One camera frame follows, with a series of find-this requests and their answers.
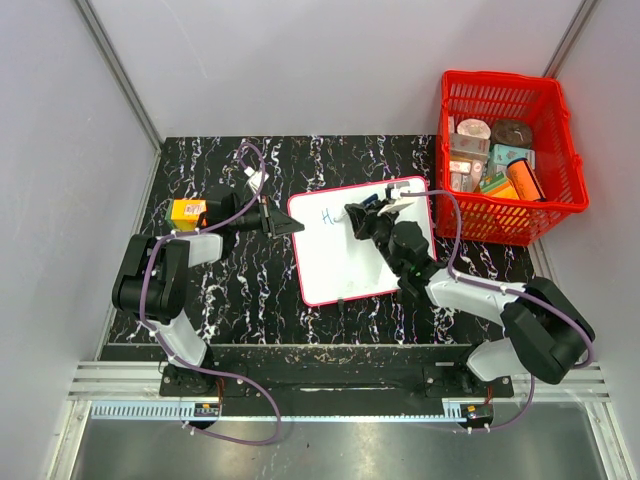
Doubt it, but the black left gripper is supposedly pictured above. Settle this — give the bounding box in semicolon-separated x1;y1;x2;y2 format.
229;195;304;239

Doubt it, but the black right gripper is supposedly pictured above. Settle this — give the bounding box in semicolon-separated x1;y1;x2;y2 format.
348;199;404;275

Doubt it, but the white marker blue cap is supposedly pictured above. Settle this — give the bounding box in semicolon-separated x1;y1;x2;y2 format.
333;194;379;222

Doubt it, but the pink framed whiteboard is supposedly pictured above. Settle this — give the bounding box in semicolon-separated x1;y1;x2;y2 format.
286;175;437;307

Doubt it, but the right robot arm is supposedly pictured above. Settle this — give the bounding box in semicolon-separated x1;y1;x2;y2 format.
344;197;595;396

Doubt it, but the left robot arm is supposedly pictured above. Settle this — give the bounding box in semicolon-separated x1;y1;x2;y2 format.
112;192;304;396

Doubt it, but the orange sponge pack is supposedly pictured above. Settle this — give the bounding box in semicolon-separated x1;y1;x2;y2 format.
165;199;207;232

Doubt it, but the pink snack box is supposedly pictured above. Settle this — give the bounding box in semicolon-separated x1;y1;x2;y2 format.
449;133;490;161

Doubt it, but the pink round roll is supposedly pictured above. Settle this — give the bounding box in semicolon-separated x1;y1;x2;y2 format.
456;118;491;140

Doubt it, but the teal small box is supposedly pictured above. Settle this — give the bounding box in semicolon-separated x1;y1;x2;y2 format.
489;144;536;167

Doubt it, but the red plastic basket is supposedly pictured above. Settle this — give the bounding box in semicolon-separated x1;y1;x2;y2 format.
435;70;589;246

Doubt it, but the orange cylinder can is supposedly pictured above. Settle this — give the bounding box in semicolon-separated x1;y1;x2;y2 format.
507;157;546;202

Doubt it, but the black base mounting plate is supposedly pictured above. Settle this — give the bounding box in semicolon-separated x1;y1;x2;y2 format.
165;345;514;402

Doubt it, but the brown round tin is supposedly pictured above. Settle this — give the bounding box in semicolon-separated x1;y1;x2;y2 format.
491;119;533;149

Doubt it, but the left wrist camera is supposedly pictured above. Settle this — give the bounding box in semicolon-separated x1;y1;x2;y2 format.
244;167;270;200

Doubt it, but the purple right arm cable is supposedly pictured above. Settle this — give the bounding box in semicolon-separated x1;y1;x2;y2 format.
407;188;597;434

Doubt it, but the white cable duct rail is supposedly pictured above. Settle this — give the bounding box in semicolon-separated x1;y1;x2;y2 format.
91;392;485;423

